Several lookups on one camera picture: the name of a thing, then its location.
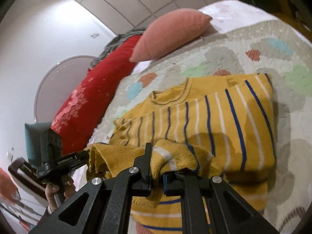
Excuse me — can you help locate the yellow striped knit sweater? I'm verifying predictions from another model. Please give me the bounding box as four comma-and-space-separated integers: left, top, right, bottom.
84, 72, 277, 234

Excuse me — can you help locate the person's left hand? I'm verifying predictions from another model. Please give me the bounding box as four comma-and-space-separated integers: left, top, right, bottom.
45, 176, 77, 210

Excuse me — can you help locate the teal cushion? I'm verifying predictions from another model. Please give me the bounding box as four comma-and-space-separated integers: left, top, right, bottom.
24, 122, 52, 169

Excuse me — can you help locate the long red bolster pillow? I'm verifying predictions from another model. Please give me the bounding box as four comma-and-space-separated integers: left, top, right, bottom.
51, 35, 141, 155

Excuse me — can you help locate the round white headboard panel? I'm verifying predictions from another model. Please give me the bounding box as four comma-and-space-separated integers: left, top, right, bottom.
34, 56, 96, 123

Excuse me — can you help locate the grey knitted blanket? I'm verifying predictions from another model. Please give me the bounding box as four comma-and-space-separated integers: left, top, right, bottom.
90, 27, 146, 68

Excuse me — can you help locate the patchwork heart quilt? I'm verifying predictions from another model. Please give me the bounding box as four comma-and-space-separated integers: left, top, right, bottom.
89, 21, 311, 233

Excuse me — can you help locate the pink ribbed pillow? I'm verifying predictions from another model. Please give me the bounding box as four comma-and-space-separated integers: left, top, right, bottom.
129, 8, 212, 63

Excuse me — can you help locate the white bed sheet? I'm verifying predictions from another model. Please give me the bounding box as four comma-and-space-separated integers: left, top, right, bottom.
132, 0, 278, 74

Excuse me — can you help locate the white wall socket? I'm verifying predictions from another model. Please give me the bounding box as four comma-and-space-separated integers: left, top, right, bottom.
91, 33, 99, 39

